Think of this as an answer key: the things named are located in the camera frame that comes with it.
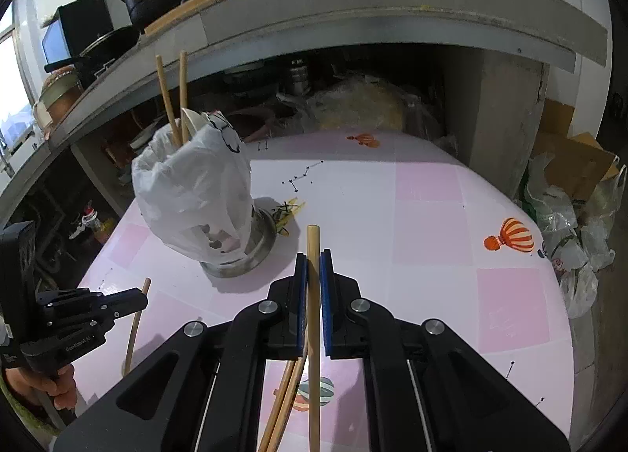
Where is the large white ceramic spoon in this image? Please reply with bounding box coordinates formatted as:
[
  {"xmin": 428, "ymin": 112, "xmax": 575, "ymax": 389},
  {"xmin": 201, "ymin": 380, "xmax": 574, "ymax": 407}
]
[{"xmin": 181, "ymin": 108, "xmax": 206, "ymax": 139}]

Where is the person's left hand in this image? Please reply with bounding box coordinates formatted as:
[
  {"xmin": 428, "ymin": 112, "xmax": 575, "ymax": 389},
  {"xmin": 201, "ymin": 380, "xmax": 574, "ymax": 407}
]
[{"xmin": 4, "ymin": 365, "xmax": 78, "ymax": 410}]

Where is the cooking oil bottle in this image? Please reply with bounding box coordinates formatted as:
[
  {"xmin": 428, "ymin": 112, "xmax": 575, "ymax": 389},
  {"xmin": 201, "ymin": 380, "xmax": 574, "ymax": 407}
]
[{"xmin": 81, "ymin": 204, "xmax": 116, "ymax": 245}]

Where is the white plastic bag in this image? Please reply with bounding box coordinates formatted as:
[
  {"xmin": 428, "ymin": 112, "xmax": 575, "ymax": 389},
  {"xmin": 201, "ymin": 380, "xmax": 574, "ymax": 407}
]
[{"xmin": 132, "ymin": 111, "xmax": 253, "ymax": 264}]

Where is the ceramic pots stack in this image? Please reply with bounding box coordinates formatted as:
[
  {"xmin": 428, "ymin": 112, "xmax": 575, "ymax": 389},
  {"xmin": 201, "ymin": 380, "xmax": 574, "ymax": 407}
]
[{"xmin": 34, "ymin": 65, "xmax": 83, "ymax": 131}]

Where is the black wok pan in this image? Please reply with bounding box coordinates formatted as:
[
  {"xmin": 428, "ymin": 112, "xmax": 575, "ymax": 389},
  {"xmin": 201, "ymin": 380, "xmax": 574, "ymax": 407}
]
[{"xmin": 44, "ymin": 25, "xmax": 141, "ymax": 73}]

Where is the cardboard box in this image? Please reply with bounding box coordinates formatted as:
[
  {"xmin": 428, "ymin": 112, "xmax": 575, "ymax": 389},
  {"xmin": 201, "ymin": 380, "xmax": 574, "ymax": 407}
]
[{"xmin": 532, "ymin": 98, "xmax": 619, "ymax": 204}]

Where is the black microwave oven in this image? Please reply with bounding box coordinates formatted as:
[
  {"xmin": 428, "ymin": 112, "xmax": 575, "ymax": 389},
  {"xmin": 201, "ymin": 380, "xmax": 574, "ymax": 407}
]
[{"xmin": 42, "ymin": 0, "xmax": 114, "ymax": 63}]

